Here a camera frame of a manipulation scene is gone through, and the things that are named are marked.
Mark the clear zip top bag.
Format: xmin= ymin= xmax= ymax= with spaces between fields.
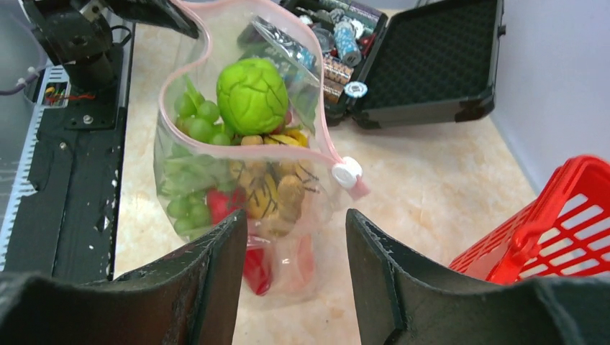
xmin=157 ymin=1 xmax=369 ymax=305

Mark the brown toy grape bunch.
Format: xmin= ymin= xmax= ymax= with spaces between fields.
xmin=229 ymin=159 xmax=324 ymax=240

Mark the blue poker chip roll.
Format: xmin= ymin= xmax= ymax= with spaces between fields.
xmin=333 ymin=21 xmax=362 ymax=68

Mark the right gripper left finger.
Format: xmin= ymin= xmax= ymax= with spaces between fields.
xmin=1 ymin=211 xmax=247 ymax=344

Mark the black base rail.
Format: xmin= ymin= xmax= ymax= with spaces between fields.
xmin=1 ymin=24 xmax=135 ymax=283

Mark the green toy apple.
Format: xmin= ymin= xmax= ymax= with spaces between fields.
xmin=216 ymin=57 xmax=288 ymax=136

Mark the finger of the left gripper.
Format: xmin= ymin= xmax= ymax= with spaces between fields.
xmin=104 ymin=0 xmax=200 ymax=39

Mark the red plastic basket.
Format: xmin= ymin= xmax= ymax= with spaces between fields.
xmin=450 ymin=155 xmax=609 ymax=285

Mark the white zipper slider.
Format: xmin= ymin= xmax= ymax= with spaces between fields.
xmin=331 ymin=157 xmax=363 ymax=190

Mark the green toy grape bunch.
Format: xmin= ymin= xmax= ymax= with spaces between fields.
xmin=154 ymin=76 xmax=245 ymax=241

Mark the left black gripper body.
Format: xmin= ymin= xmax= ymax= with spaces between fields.
xmin=21 ymin=0 xmax=116 ymax=91

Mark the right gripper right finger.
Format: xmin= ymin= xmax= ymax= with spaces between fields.
xmin=345 ymin=209 xmax=609 ymax=344

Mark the black poker chip case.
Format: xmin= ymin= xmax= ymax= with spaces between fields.
xmin=282 ymin=1 xmax=506 ymax=129

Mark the yellow toy cabbage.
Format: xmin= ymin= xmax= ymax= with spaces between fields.
xmin=230 ymin=129 xmax=308 ymax=219

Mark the red toy chili pepper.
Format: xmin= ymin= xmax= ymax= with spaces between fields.
xmin=206 ymin=187 xmax=275 ymax=297

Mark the white dealer chip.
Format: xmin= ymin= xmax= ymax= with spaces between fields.
xmin=344 ymin=80 xmax=368 ymax=99

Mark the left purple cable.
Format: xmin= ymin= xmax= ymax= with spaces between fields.
xmin=0 ymin=66 xmax=49 ymax=97

